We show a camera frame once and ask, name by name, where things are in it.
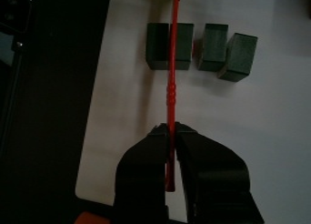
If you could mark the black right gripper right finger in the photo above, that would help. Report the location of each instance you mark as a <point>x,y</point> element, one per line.
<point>214,185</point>

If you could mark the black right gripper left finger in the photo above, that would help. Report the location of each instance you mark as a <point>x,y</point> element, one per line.
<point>139,179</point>

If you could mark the nori sushi piece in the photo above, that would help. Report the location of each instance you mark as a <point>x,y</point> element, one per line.
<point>156,45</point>
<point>239,57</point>
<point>186,45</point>
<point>212,47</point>

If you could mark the red toy knife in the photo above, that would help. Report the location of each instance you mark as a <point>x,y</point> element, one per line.
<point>172,82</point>

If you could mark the orange brown plate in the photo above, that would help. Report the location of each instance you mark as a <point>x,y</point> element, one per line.
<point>91,219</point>

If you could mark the white cutting board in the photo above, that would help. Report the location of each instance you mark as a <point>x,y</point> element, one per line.
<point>263,127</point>

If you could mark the black box device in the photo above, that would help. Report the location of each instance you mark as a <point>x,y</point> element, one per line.
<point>13,10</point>

